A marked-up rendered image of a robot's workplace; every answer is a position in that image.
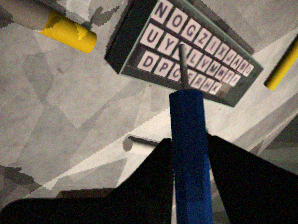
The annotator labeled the grey keyboard with white letter keys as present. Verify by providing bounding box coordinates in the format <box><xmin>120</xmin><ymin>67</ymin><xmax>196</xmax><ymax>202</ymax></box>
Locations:
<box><xmin>104</xmin><ymin>0</ymin><xmax>266</xmax><ymax>109</ymax></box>

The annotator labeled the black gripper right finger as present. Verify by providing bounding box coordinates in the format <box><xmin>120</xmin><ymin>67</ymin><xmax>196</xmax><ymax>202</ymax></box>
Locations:
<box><xmin>207</xmin><ymin>136</ymin><xmax>298</xmax><ymax>224</ymax></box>

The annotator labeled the blue stylus with grey tip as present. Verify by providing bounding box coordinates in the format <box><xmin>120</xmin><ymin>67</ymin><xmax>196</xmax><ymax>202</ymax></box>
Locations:
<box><xmin>169</xmin><ymin>44</ymin><xmax>213</xmax><ymax>224</ymax></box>

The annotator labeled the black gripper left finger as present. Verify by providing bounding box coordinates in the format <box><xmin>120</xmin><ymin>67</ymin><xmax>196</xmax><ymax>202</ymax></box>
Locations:
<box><xmin>0</xmin><ymin>138</ymin><xmax>174</xmax><ymax>224</ymax></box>

